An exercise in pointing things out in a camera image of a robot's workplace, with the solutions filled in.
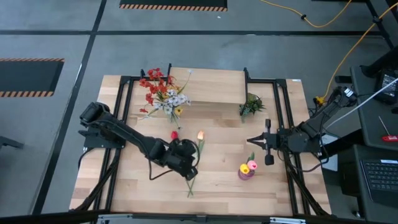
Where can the potted artificial succulent plant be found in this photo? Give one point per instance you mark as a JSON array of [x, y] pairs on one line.
[[252, 105]]

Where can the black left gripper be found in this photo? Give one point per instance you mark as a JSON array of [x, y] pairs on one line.
[[180, 158]]

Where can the black front crossbar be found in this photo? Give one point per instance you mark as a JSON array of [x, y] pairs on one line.
[[46, 219]]

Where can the pink artificial tulip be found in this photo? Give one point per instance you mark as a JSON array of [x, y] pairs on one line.
[[252, 165]]

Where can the black metal shelf frame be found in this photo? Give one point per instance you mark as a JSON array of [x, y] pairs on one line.
[[169, 69]]

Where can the black tablet device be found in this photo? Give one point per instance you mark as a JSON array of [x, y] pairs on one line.
[[388, 84]]

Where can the red artificial tulip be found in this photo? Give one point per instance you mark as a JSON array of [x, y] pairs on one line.
[[174, 135]]

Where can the peach cream artificial tulip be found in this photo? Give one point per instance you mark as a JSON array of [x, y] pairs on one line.
[[201, 135]]

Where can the black aluminium table frame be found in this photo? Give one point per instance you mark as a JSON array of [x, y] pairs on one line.
[[126, 80]]

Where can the grey chair leg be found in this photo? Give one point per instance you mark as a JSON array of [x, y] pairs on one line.
[[11, 143]]

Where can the purple ribbed glass vase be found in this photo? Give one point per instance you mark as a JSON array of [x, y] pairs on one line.
[[245, 176]]

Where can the black keyboard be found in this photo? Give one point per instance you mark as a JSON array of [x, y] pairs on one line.
[[382, 177]]

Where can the dark grey desk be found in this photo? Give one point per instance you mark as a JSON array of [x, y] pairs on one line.
[[385, 217], [373, 124]]

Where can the black striped floor mat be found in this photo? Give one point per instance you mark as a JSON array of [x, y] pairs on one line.
[[174, 2], [28, 76]]

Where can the clear glass vase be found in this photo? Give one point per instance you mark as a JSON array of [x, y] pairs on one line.
[[176, 119]]

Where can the black metal stand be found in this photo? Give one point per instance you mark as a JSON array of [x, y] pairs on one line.
[[382, 63]]

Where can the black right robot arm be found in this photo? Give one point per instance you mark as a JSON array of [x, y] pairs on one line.
[[311, 127]]

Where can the white artificial flower bunch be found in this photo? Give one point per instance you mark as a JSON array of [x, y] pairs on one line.
[[174, 100]]

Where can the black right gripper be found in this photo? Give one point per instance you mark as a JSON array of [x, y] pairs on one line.
[[280, 140]]

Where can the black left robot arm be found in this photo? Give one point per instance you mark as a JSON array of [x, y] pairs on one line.
[[124, 132]]

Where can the yellow artificial tulip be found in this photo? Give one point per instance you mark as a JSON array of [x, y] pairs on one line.
[[244, 169]]

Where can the red artificial flower bunch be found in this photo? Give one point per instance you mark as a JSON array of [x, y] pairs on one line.
[[154, 89]]

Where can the wooden shelf board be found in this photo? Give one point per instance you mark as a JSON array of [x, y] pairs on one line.
[[211, 85]]

